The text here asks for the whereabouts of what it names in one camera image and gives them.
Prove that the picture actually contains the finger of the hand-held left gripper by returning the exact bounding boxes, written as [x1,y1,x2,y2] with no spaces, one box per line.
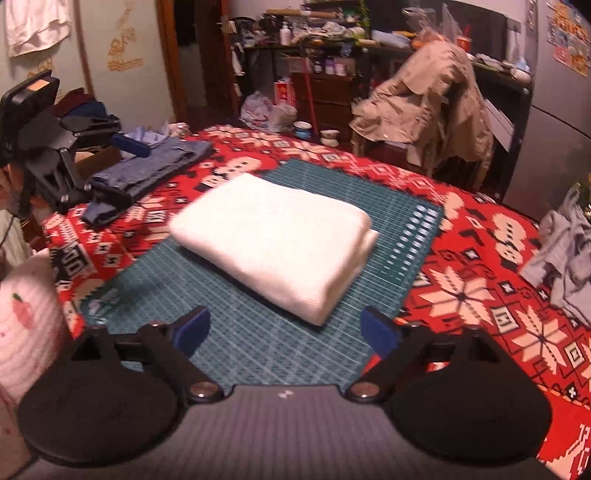
[74,133,155,160]
[58,148,136,228]

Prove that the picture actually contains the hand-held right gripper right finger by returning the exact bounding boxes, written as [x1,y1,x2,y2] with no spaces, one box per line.
[345,306,504,404]

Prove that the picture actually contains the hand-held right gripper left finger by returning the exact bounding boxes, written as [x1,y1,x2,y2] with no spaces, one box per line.
[69,305,225,404]

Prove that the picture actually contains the white knit V-neck sweater vest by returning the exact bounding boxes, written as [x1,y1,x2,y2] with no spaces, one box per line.
[168,173,380,326]

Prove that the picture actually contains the dark blue clothes pile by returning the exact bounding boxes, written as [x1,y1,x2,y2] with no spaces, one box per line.
[53,90,109,121]

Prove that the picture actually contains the person's left hand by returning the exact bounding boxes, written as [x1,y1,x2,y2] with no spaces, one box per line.
[0,164,24,215]

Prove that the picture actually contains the folded blue jeans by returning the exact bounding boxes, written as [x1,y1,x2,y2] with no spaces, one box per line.
[90,138,214,204]

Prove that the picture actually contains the cardboard box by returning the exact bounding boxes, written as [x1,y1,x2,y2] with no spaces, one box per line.
[74,147,123,178]

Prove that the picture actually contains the green cutting mat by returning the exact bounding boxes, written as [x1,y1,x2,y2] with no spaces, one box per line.
[78,159,445,388]

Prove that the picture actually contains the white hanging garment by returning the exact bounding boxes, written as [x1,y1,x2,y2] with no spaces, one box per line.
[4,0,74,58]

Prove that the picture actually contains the red patterned blanket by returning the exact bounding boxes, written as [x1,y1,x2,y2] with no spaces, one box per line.
[39,124,591,480]

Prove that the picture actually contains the white plastic bag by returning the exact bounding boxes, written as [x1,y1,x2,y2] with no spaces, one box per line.
[240,90,298,132]

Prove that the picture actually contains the pink and white fuzzy blanket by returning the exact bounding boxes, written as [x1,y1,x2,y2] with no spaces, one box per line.
[0,256,70,407]

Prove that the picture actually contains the cluttered dark desk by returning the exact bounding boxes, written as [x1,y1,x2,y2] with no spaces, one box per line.
[231,0,534,153]

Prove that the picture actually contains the red and white carton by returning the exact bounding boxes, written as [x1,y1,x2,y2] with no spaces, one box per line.
[273,78,296,108]

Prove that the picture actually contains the crumpled grey garment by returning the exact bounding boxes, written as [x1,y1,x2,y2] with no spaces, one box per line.
[519,185,591,319]

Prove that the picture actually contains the brown wooden drawer cabinet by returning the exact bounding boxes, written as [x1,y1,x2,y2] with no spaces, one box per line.
[293,71,368,139]

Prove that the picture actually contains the beige jacket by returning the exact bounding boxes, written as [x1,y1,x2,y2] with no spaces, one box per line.
[348,39,495,176]

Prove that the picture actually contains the grey refrigerator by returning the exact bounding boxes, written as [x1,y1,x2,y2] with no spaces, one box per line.
[501,0,591,222]

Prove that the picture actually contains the black monitor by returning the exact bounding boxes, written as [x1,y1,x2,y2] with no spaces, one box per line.
[369,0,522,63]

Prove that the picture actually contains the colourful fridge magnets cluster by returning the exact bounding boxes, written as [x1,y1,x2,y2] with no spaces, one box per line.
[547,2,591,77]

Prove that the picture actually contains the wooden door frame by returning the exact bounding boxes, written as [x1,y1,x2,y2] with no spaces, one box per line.
[156,0,190,124]

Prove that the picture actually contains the gold wall decal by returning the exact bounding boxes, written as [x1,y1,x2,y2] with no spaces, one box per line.
[107,14,144,72]

